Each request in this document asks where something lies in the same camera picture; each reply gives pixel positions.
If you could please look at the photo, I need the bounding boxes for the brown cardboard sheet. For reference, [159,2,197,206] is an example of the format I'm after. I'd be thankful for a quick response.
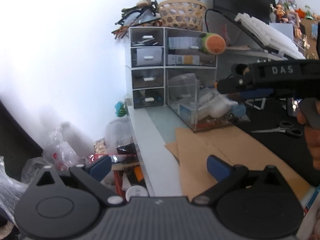
[166,126,310,200]

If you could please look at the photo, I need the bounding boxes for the clear plastic bags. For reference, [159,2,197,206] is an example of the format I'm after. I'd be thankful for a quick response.
[1,122,88,223]

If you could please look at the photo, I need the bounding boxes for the white drawer organizer cabinet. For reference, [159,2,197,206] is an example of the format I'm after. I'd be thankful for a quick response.
[125,27,217,109]

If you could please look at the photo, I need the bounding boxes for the white mechanical keyboard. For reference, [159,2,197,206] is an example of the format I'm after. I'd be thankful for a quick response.
[234,13,305,60]

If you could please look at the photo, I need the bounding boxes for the person's right hand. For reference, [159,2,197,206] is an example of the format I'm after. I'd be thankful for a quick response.
[297,111,319,187]

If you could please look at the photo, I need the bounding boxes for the black desk mat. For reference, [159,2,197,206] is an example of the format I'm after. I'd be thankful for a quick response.
[238,99,305,170]

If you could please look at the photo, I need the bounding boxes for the black hair claw clips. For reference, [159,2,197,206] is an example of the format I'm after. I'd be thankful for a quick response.
[112,0,162,39]

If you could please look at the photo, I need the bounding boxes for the hamburger plush toy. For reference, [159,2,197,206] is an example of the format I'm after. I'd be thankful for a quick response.
[199,33,226,55]

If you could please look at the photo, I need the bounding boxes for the white fluffy item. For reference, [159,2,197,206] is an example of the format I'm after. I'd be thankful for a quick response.
[209,95,238,118]

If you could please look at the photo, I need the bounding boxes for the black laptop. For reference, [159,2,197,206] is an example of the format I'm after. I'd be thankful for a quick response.
[213,0,292,58]

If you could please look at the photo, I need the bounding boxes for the woven bamboo basket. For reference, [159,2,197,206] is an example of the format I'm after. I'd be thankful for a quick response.
[157,0,207,31]

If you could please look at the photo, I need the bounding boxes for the clear large bottom drawer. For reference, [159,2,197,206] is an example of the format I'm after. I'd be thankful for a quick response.
[166,74,250,132]

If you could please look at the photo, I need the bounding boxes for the black bin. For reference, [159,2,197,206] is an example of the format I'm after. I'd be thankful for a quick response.
[0,104,43,181]

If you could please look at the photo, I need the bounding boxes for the black charger cable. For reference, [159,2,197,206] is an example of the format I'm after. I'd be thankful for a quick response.
[204,8,227,34]

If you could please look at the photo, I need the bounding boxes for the red snack packet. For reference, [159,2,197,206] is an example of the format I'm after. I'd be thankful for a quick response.
[223,23,232,47]

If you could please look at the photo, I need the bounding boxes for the black handled scissors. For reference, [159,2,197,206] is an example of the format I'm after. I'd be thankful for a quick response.
[252,121,303,137]

